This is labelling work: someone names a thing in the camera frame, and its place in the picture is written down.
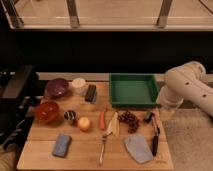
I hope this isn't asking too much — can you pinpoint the small metal cup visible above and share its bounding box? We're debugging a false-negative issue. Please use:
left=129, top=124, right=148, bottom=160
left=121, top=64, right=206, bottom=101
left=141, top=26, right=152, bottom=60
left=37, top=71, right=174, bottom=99
left=64, top=110, right=77, bottom=125

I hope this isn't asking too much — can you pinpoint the black equipment at left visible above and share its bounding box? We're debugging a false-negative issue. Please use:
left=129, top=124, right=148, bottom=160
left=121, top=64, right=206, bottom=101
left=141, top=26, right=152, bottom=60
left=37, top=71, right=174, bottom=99
left=0, top=65, right=39, bottom=149

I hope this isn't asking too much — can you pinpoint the bunch of dark grapes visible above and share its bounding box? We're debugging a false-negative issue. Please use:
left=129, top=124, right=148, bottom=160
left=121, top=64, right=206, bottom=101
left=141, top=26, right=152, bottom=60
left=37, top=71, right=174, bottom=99
left=118, top=111, right=140, bottom=134

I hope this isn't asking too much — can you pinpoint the black handled knife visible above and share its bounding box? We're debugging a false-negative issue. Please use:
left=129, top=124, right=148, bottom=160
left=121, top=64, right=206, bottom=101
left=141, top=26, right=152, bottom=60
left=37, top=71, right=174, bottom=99
left=152, top=116, right=160, bottom=156

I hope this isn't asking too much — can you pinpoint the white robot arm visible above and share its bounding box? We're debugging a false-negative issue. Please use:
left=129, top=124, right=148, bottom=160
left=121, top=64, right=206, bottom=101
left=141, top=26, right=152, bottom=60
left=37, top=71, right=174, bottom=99
left=157, top=61, right=213, bottom=118

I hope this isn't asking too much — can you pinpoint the yellow banana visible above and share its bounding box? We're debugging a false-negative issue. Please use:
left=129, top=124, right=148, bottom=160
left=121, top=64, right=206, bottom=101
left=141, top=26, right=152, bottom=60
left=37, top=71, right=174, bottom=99
left=107, top=112, right=119, bottom=137

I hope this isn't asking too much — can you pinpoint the green plastic tray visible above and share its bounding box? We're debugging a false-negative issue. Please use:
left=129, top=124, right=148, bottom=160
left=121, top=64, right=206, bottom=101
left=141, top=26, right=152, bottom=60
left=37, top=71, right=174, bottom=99
left=109, top=73, right=158, bottom=108

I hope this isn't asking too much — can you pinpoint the purple bowl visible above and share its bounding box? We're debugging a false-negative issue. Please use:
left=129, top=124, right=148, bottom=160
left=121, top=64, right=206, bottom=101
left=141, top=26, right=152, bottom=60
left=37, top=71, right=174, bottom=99
left=46, top=78, right=69, bottom=97

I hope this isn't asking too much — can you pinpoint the yellow orange ball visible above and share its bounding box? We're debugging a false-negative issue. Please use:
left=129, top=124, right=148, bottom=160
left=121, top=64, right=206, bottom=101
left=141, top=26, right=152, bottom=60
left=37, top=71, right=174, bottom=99
left=78, top=117, right=91, bottom=131

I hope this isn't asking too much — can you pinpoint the black rectangular block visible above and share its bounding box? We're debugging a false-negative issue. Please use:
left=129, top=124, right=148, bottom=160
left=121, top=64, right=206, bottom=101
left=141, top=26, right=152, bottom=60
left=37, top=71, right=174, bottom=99
left=85, top=85, right=96, bottom=102

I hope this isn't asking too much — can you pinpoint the grey blue cloth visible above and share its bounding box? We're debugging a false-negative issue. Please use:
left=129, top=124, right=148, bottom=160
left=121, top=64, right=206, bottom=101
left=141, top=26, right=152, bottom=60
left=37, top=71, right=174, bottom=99
left=124, top=134, right=153, bottom=164

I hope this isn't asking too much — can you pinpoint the wooden cutting board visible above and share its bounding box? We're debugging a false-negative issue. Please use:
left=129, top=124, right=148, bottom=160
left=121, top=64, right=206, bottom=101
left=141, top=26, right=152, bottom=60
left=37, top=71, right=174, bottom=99
left=17, top=82, right=174, bottom=171

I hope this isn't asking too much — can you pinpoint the red bowl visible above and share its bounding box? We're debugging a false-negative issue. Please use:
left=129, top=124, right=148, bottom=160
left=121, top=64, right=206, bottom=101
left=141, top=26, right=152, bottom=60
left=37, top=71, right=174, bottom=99
left=35, top=101, right=59, bottom=123

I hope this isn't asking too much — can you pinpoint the orange carrot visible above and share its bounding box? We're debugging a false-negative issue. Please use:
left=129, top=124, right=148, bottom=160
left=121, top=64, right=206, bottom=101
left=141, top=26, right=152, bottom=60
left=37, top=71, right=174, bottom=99
left=99, top=108, right=107, bottom=130

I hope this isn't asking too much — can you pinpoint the white cup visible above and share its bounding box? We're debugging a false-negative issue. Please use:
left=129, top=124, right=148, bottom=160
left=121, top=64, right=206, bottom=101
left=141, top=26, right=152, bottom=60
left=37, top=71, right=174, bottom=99
left=72, top=78, right=86, bottom=93

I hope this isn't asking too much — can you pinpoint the small black object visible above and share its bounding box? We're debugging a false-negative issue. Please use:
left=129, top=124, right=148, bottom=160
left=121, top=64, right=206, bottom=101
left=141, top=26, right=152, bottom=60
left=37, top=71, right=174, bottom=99
left=143, top=112, right=154, bottom=123

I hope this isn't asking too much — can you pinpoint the silver fork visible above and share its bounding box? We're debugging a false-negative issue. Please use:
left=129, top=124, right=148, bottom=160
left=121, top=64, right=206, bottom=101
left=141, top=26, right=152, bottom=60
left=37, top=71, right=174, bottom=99
left=99, top=132, right=112, bottom=165

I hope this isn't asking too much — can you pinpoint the blue sponge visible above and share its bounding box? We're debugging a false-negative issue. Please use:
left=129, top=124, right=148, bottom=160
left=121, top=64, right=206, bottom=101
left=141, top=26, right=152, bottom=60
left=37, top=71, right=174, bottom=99
left=52, top=134, right=71, bottom=157

